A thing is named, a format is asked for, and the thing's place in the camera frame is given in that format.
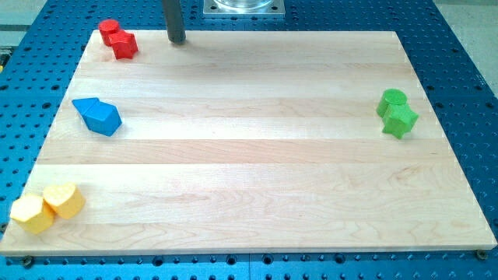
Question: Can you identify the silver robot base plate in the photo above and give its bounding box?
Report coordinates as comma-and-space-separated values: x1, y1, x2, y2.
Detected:
203, 0, 286, 19

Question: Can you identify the red cylinder block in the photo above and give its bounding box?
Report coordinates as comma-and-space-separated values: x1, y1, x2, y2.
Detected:
98, 19, 121, 47

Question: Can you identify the green cylinder block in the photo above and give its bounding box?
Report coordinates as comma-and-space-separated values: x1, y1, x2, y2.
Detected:
376, 89, 408, 117

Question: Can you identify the yellow hexagon block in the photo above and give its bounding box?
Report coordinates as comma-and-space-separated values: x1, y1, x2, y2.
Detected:
10, 194, 54, 234

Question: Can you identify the blue perforated metal table plate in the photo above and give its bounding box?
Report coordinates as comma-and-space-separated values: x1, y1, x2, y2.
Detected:
1, 0, 497, 279

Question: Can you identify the blue triangle block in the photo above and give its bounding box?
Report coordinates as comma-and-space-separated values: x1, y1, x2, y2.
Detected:
72, 97, 100, 116

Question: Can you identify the yellow heart block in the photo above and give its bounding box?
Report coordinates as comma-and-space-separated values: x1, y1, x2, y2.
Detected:
43, 183, 86, 219

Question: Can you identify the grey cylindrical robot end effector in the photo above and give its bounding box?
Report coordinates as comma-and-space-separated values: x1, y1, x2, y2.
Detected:
162, 0, 186, 44

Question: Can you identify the red star block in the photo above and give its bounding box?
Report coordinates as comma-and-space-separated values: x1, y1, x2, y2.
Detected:
109, 30, 139, 60

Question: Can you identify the green star block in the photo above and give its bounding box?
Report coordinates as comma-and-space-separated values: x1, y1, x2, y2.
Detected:
382, 104, 419, 139

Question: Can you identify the light wooden board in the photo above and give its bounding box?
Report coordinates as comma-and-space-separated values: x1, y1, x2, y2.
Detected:
1, 30, 496, 256

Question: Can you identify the blue cube block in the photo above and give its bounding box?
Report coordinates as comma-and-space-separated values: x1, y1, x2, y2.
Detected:
83, 101, 121, 136

